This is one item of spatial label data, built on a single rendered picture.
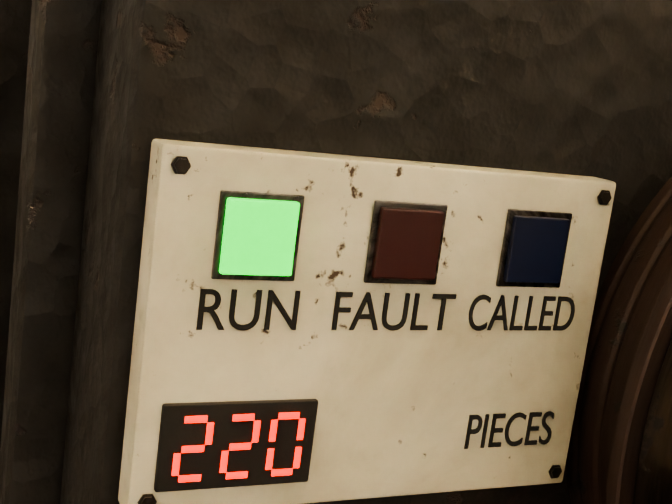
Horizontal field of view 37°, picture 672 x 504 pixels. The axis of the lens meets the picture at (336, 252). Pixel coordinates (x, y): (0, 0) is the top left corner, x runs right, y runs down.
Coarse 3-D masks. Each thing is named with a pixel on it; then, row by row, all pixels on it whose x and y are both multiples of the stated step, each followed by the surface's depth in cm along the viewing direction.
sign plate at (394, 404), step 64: (192, 192) 45; (256, 192) 46; (320, 192) 48; (384, 192) 49; (448, 192) 51; (512, 192) 53; (576, 192) 54; (192, 256) 46; (320, 256) 49; (448, 256) 52; (576, 256) 55; (192, 320) 47; (256, 320) 48; (320, 320) 50; (384, 320) 51; (448, 320) 53; (512, 320) 54; (576, 320) 56; (192, 384) 47; (256, 384) 49; (320, 384) 50; (384, 384) 52; (448, 384) 54; (512, 384) 56; (576, 384) 58; (128, 448) 48; (256, 448) 49; (320, 448) 51; (384, 448) 53; (448, 448) 55; (512, 448) 57
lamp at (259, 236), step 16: (240, 208) 46; (256, 208) 46; (272, 208) 47; (288, 208) 47; (224, 224) 46; (240, 224) 46; (256, 224) 46; (272, 224) 47; (288, 224) 47; (224, 240) 46; (240, 240) 46; (256, 240) 47; (272, 240) 47; (288, 240) 47; (224, 256) 46; (240, 256) 46; (256, 256) 47; (272, 256) 47; (288, 256) 47; (224, 272) 46; (240, 272) 47; (256, 272) 47; (272, 272) 47; (288, 272) 48
